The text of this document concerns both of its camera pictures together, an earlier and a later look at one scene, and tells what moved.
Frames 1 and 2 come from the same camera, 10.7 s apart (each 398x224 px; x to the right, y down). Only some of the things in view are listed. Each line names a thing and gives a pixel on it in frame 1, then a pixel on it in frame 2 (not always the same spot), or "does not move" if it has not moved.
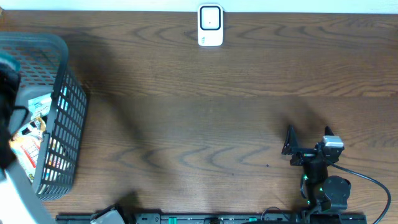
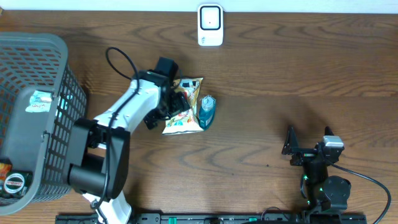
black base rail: [226, 218] does not move
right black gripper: [289, 148] does not move
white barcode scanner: [210, 25] does not move
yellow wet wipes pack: [27, 145] -> [186, 121]
